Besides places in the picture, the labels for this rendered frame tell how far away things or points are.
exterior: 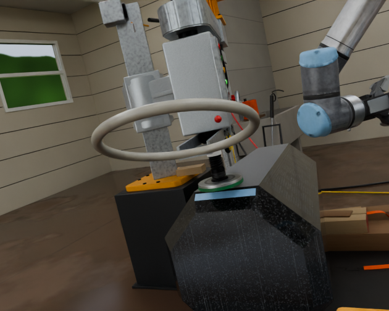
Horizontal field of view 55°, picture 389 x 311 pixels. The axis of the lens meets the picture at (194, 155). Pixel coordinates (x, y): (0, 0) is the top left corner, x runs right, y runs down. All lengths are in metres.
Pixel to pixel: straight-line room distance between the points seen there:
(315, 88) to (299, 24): 6.20
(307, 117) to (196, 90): 0.76
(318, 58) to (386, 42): 5.97
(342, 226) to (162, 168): 1.36
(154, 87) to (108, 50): 6.69
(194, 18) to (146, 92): 1.13
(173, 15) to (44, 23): 7.91
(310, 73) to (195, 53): 0.77
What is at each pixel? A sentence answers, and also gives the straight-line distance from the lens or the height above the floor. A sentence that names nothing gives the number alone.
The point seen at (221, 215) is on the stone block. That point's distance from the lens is 1.78.
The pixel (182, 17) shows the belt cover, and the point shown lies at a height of 1.63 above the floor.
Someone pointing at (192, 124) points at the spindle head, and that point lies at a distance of 1.65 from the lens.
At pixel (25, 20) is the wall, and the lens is 9.19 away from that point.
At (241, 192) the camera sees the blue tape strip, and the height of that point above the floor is 0.82.
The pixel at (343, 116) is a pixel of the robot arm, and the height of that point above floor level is 1.17.
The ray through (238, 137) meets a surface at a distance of 1.20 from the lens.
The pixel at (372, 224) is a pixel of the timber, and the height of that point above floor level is 0.14.
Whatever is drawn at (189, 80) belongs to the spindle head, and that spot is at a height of 1.38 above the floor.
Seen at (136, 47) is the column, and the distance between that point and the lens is 2.79.
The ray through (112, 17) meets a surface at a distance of 2.75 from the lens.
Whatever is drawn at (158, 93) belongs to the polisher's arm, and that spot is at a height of 1.39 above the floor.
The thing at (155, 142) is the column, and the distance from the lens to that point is 2.76.
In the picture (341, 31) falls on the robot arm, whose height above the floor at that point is 1.38.
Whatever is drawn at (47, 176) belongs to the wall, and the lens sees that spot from 8.56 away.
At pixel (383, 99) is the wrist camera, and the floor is 1.18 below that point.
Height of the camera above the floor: 1.29
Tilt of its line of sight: 8 degrees down
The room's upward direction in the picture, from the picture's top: 13 degrees counter-clockwise
